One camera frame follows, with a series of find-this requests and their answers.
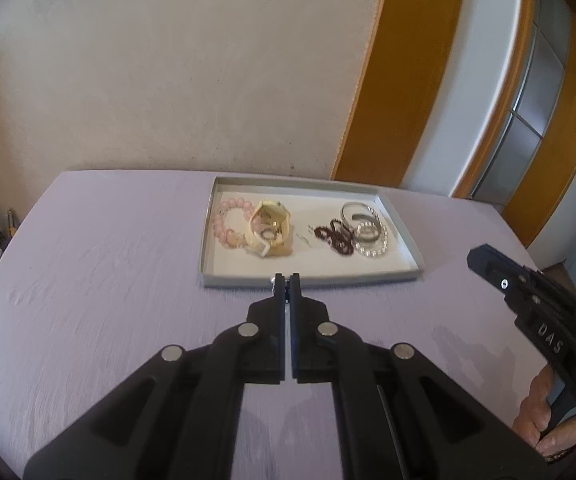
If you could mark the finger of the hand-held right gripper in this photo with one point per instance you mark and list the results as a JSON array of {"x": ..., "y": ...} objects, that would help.
[{"x": 493, "y": 265}]

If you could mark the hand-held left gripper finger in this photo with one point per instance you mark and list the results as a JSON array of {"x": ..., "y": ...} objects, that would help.
[
  {"x": 294, "y": 320},
  {"x": 282, "y": 320}
]

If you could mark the narrow wooden frame trim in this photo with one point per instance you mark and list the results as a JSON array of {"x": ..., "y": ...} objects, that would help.
[{"x": 513, "y": 85}]

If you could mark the frosted glass window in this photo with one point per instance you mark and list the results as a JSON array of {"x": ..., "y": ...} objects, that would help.
[{"x": 528, "y": 125}]

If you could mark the person's right hand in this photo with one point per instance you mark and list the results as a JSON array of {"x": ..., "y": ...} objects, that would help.
[{"x": 530, "y": 410}]

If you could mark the white jewelry tray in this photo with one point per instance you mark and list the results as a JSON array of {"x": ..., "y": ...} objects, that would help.
[{"x": 318, "y": 266}]

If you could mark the wide wooden door frame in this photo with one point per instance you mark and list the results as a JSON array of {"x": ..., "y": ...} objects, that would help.
[{"x": 403, "y": 75}]

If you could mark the gold wrist watch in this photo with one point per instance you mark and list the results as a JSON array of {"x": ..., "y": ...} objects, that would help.
[{"x": 260, "y": 215}]

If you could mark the silver bangle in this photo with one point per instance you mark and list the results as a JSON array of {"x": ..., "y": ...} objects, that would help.
[{"x": 348, "y": 208}]

